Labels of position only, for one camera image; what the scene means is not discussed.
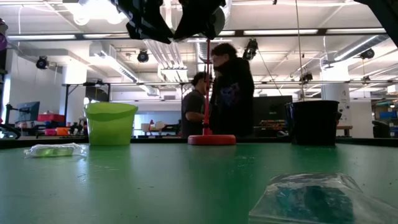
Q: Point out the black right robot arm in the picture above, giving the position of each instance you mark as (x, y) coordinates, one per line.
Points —
(385, 15)

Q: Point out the clear green candy pack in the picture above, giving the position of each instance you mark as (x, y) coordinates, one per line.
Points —
(53, 151)

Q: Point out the clear blue candy pack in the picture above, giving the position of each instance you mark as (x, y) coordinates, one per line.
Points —
(311, 199)

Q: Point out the person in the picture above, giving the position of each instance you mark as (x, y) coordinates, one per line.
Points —
(233, 93)
(192, 109)

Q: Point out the green plastic bucket with face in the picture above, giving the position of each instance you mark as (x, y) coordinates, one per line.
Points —
(109, 130)

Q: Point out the large black monitor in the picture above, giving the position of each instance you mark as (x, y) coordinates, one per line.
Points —
(270, 109)

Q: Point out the red desk lamp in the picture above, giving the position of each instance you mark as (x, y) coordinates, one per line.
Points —
(211, 140)

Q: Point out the red storage bin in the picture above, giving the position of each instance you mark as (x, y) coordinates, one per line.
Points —
(51, 118)

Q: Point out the orange storage bin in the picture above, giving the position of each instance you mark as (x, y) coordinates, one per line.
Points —
(62, 131)

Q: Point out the purple round object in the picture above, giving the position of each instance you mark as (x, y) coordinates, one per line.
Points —
(2, 40)

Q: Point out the small black monitor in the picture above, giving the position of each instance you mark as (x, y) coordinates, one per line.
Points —
(29, 111)

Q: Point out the black plastic bucket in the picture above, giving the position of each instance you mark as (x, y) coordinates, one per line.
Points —
(314, 124)

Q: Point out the green table mat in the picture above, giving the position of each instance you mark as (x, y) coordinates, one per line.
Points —
(93, 186)

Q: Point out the shelf with blue bins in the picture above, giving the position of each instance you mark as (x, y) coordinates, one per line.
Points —
(388, 115)

